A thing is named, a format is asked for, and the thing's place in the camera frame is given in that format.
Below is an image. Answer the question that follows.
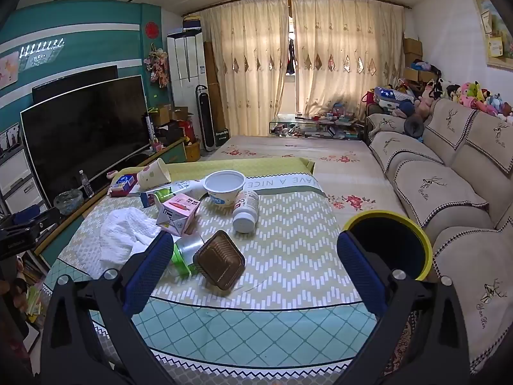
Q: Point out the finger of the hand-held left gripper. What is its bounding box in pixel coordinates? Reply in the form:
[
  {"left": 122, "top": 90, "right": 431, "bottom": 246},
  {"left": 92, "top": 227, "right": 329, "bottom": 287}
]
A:
[
  {"left": 12, "top": 205, "right": 41, "bottom": 224},
  {"left": 0, "top": 209, "right": 62, "bottom": 241}
]

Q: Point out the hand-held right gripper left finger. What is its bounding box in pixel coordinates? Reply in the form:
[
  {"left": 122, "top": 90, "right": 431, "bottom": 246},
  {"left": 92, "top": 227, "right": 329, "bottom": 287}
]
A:
[{"left": 40, "top": 230, "right": 177, "bottom": 385}]

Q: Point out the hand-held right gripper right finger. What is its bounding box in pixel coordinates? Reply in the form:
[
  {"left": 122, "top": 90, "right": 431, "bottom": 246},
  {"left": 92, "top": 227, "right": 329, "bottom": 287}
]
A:
[{"left": 336, "top": 230, "right": 471, "bottom": 385}]

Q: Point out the clear cup with green band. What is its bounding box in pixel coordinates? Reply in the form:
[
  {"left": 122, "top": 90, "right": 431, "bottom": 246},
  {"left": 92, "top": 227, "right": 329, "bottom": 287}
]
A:
[{"left": 172, "top": 234, "right": 209, "bottom": 277}]

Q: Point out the white foam wrap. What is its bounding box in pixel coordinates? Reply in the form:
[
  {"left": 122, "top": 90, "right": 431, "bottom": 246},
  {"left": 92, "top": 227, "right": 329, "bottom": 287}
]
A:
[{"left": 99, "top": 209, "right": 163, "bottom": 269}]

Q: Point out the yellow rimmed bin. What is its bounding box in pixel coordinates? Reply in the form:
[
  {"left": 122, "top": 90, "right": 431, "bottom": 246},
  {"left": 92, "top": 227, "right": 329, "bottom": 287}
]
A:
[{"left": 342, "top": 210, "right": 434, "bottom": 282}]

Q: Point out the brown plastic tray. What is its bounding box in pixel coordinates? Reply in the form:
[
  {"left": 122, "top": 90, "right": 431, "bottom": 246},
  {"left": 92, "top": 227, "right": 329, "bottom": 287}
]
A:
[{"left": 192, "top": 230, "right": 246, "bottom": 291}]

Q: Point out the pink carton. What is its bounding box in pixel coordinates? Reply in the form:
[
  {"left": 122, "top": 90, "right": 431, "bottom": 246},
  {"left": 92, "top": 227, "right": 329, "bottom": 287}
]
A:
[{"left": 156, "top": 193, "right": 202, "bottom": 237}]

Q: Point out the dotted paper cup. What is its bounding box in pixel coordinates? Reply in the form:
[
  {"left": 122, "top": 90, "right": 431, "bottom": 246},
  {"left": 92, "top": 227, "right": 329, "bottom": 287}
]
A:
[{"left": 137, "top": 158, "right": 172, "bottom": 194}]

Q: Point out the white plastic bowl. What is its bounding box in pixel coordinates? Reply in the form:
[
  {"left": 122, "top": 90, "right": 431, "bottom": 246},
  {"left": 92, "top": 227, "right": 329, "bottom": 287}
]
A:
[{"left": 203, "top": 170, "right": 246, "bottom": 206}]

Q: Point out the white pill bottle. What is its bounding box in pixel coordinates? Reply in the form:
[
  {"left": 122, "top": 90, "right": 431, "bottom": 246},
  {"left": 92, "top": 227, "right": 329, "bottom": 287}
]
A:
[{"left": 232, "top": 190, "right": 260, "bottom": 234}]

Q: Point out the white plastic drawer unit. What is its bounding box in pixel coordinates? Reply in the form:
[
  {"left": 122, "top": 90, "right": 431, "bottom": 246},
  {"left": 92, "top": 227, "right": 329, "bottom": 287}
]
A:
[{"left": 0, "top": 122, "right": 45, "bottom": 217}]

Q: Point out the pile of children's books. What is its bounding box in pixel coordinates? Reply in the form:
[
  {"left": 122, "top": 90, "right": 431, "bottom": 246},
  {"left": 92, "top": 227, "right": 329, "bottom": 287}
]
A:
[{"left": 16, "top": 257, "right": 53, "bottom": 325}]

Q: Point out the clear water bottle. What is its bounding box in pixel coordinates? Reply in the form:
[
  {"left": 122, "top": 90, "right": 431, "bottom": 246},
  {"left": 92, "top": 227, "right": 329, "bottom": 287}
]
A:
[{"left": 78, "top": 169, "right": 95, "bottom": 198}]

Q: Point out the zigzag patterned tablecloth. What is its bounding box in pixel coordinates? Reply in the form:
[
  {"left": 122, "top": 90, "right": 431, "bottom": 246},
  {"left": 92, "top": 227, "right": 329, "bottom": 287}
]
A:
[{"left": 40, "top": 156, "right": 405, "bottom": 385}]

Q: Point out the red tissue tray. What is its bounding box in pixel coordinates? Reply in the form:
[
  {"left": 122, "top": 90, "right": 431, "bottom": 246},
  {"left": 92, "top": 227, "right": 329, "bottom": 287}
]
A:
[{"left": 109, "top": 174, "right": 139, "bottom": 198}]

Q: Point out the large black television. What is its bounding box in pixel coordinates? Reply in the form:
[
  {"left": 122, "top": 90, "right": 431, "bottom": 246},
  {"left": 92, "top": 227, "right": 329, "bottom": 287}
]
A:
[{"left": 20, "top": 75, "right": 150, "bottom": 209}]

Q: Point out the beige sofa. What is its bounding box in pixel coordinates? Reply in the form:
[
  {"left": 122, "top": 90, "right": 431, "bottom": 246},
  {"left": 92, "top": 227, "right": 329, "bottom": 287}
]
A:
[{"left": 365, "top": 98, "right": 513, "bottom": 373}]

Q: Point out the floral cream sheet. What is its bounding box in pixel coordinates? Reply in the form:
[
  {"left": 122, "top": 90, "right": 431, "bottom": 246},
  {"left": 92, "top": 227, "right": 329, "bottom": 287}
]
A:
[{"left": 208, "top": 135, "right": 405, "bottom": 217}]

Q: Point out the pile of books and toys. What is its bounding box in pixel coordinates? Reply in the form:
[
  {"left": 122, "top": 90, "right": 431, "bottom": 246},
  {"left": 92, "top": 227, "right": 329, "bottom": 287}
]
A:
[{"left": 294, "top": 104, "right": 365, "bottom": 139}]

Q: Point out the dark neck pillow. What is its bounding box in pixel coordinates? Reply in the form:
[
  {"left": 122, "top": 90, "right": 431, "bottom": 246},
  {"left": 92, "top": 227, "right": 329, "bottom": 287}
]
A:
[{"left": 403, "top": 114, "right": 425, "bottom": 142}]

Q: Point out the glass coffee table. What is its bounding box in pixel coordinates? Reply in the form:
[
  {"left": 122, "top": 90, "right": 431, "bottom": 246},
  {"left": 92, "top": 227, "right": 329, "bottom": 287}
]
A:
[{"left": 268, "top": 116, "right": 367, "bottom": 141}]

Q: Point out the black tower fan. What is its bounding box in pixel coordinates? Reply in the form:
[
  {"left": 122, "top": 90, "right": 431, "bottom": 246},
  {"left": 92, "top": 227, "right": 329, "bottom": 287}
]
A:
[{"left": 195, "top": 84, "right": 215, "bottom": 153}]

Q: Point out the blue star-print bag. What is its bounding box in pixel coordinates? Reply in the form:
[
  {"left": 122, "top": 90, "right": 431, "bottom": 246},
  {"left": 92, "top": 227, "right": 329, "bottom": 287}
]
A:
[{"left": 374, "top": 86, "right": 415, "bottom": 107}]

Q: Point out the hanging flower decoration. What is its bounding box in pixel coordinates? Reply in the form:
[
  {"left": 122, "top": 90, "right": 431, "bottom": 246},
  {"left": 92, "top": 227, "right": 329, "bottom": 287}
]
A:
[{"left": 144, "top": 44, "right": 169, "bottom": 89}]

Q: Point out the tall brown cardboard sheet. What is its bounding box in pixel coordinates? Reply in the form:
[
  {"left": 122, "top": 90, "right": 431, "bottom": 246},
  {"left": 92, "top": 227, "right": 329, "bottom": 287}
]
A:
[{"left": 204, "top": 41, "right": 225, "bottom": 129}]

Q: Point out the white standing air conditioner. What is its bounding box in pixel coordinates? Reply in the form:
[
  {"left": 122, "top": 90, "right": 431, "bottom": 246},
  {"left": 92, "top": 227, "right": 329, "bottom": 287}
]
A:
[{"left": 166, "top": 30, "right": 209, "bottom": 129}]

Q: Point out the row of plush toys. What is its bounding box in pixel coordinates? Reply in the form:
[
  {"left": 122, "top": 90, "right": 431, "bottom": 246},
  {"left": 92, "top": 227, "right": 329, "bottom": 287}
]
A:
[{"left": 395, "top": 78, "right": 513, "bottom": 125}]

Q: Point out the cream embroidered curtain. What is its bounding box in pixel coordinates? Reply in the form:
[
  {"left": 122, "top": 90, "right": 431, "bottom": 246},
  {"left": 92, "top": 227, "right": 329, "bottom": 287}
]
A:
[
  {"left": 290, "top": 0, "right": 405, "bottom": 119},
  {"left": 200, "top": 0, "right": 291, "bottom": 139}
]

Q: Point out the framed landscape picture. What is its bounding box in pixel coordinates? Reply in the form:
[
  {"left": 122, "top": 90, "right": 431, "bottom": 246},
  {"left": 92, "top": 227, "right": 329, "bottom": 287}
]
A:
[{"left": 471, "top": 0, "right": 513, "bottom": 67}]

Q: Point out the pink wall picture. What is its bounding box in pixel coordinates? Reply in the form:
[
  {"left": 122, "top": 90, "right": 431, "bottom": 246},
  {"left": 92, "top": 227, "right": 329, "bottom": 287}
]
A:
[{"left": 0, "top": 54, "right": 21, "bottom": 89}]

